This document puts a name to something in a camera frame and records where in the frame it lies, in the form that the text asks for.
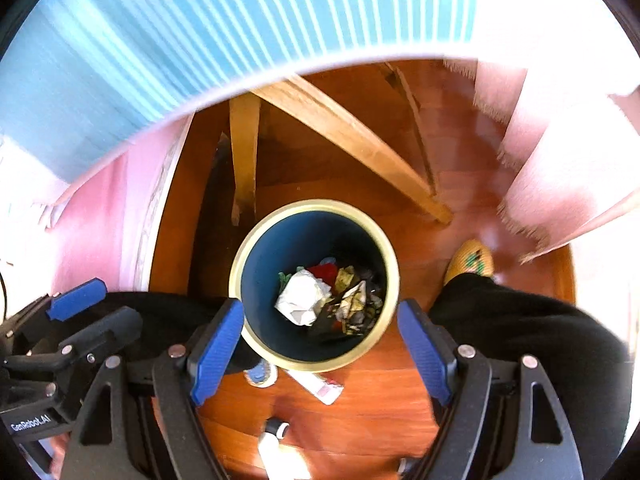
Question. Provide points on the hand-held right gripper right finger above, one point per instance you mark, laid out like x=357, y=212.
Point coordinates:
x=425, y=350

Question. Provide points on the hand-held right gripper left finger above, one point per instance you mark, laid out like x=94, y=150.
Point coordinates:
x=217, y=350

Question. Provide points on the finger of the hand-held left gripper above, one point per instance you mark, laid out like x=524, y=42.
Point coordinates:
x=110, y=327
x=75, y=300

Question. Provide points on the black gold wrapper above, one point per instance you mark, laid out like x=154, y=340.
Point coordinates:
x=357, y=300

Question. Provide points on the white paper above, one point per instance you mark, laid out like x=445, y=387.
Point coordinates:
x=302, y=297

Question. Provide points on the green paper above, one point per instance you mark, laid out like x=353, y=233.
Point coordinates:
x=289, y=276

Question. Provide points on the dark blue bin cream rim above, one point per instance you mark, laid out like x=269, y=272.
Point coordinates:
x=270, y=250

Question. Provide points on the red paper sheet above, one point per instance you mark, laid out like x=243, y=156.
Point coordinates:
x=325, y=272

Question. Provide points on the blue slipper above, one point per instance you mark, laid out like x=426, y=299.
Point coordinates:
x=260, y=374

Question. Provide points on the yellow slipper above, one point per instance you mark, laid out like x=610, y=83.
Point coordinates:
x=467, y=260

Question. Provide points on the white pink tube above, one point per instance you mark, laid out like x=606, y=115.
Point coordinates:
x=315, y=385

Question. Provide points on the person's right leg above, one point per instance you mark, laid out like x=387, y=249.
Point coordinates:
x=525, y=320

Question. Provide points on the white bottle black cap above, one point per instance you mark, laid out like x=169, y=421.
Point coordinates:
x=277, y=455

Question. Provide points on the pink fringed cloth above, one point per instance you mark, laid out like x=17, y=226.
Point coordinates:
x=565, y=170

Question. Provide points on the wooden chair legs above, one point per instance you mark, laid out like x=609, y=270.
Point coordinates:
x=340, y=125

